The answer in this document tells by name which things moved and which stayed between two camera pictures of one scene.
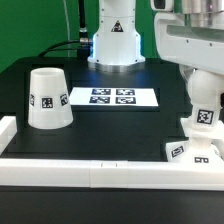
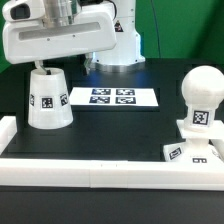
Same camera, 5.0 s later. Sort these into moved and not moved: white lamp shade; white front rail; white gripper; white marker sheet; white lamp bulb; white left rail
Moved: white lamp bulb; white gripper
Not moved: white marker sheet; white front rail; white left rail; white lamp shade
